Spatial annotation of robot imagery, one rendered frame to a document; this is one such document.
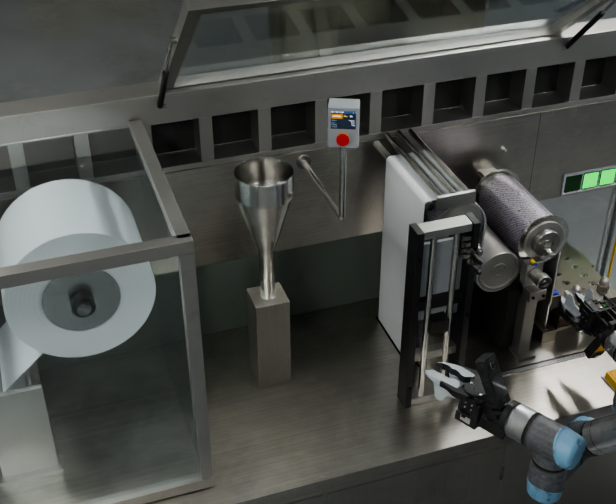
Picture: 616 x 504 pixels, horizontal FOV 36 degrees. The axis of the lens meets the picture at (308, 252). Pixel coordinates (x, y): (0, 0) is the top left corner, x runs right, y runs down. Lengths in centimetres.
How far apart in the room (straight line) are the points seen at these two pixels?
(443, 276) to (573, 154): 76
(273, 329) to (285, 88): 61
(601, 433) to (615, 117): 115
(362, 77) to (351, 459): 96
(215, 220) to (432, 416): 76
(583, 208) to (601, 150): 223
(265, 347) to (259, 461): 30
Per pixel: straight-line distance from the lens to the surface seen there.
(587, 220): 507
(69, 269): 184
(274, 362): 250
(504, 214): 258
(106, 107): 231
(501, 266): 252
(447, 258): 228
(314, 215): 260
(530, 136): 279
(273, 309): 239
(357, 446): 239
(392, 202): 249
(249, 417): 247
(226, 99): 236
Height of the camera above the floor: 262
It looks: 34 degrees down
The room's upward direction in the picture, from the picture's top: straight up
